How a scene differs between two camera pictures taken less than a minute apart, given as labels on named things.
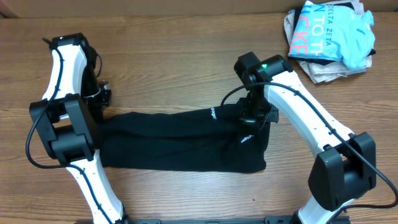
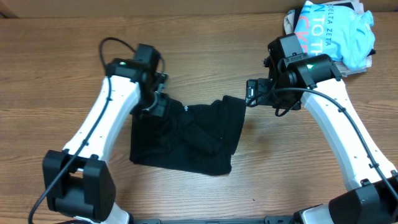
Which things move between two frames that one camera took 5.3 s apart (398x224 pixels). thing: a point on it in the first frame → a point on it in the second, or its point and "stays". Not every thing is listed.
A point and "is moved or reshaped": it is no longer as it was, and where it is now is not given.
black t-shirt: x=206 y=139 is moved or reshaped
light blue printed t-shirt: x=327 y=31 stays
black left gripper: x=106 y=99 → x=161 y=109
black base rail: x=268 y=219 stays
